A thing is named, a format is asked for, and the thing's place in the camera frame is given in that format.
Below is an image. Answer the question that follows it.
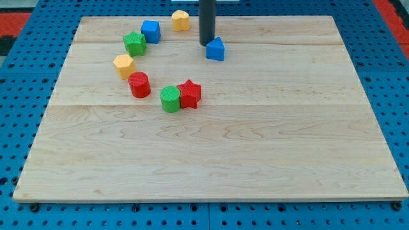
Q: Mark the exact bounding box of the yellow heart block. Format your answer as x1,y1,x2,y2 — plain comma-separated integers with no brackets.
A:
171,10,190,32

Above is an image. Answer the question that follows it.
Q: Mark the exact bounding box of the red star block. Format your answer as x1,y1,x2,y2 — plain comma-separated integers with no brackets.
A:
176,79,202,109

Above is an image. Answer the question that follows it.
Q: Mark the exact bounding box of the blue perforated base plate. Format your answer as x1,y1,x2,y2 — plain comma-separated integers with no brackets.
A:
1,1,408,229

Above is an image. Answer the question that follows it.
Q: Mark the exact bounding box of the green cylinder block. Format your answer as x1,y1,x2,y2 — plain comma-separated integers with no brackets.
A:
160,86,180,113

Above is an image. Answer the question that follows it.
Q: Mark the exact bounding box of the red cylinder block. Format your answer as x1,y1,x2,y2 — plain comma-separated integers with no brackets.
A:
128,72,151,98

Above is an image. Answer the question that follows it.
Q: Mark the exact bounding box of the light wooden board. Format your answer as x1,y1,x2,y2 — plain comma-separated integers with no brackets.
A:
13,16,408,203

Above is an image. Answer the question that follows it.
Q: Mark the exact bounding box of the yellow hexagon block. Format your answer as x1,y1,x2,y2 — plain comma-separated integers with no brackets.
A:
112,54,137,80

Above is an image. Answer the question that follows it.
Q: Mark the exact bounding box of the blue cube block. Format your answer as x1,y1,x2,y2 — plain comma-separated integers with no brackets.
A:
141,20,161,44

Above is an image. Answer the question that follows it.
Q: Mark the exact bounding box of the blue triangle block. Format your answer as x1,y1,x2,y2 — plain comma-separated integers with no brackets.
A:
206,37,225,61

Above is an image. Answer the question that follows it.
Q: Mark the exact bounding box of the green star block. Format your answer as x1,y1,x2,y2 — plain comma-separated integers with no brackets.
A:
123,31,147,57

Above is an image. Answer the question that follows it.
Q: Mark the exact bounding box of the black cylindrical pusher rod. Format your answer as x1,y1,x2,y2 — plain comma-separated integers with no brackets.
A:
199,0,216,46

